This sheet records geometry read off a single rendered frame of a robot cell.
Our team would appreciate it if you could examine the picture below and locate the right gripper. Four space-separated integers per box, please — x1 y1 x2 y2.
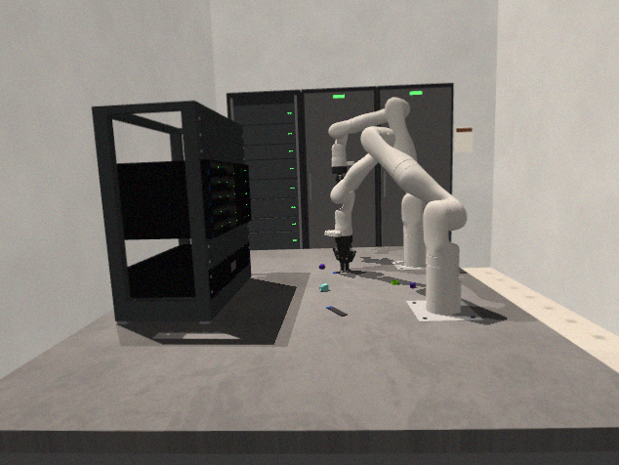
332 166 347 185

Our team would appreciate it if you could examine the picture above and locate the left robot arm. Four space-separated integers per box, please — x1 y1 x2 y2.
324 127 467 316

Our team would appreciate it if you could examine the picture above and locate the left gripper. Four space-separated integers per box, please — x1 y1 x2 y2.
333 235 356 272

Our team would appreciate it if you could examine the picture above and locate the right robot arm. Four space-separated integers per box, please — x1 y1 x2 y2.
329 98 426 267

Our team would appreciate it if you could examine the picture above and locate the dark grey flat bar with blue end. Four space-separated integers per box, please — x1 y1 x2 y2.
326 306 348 317

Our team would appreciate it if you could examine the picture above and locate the black server rack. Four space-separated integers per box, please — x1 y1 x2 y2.
92 101 252 324

